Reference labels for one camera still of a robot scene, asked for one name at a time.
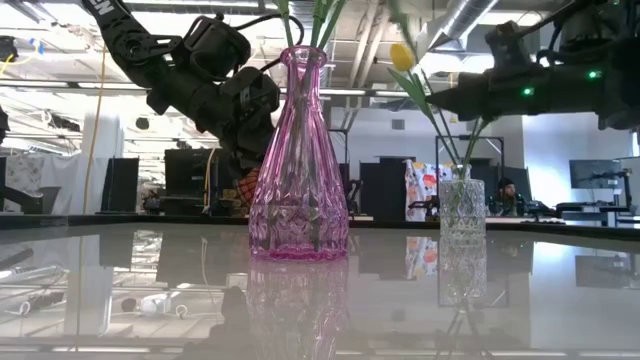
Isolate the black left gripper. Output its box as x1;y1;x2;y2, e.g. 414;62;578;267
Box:
189;64;282;175

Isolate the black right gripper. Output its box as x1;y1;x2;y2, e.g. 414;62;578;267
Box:
426;19;619;126

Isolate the pink glass vase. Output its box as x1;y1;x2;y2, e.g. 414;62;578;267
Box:
248;44;350;262

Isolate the dark red tulip green stem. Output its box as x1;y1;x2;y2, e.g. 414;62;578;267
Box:
319;0;349;49

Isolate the clear glass vase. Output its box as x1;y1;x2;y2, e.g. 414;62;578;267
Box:
438;163;487;240

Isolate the wide black panel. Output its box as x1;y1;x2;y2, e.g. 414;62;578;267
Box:
163;148;234;216

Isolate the person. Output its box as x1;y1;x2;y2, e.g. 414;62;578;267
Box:
492;176;526;217

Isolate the narrow black panel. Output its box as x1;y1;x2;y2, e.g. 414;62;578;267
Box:
101;157;140;215

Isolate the floral patterned cloth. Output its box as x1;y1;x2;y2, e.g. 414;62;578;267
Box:
403;159;454;223

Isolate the black partition panel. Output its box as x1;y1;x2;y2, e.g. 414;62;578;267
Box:
358;155;416;223

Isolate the dark computer monitor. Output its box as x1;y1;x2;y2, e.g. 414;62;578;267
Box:
568;158;632;190

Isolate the dark desk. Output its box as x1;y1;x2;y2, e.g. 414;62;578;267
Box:
554;199;640;229

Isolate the white curtain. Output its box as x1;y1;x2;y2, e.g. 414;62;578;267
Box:
4;152;109;216

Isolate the silver ceiling duct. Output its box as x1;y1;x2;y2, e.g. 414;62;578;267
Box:
414;0;501;56

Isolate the black metal rack frame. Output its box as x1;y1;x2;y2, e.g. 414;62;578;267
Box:
434;133;505;174

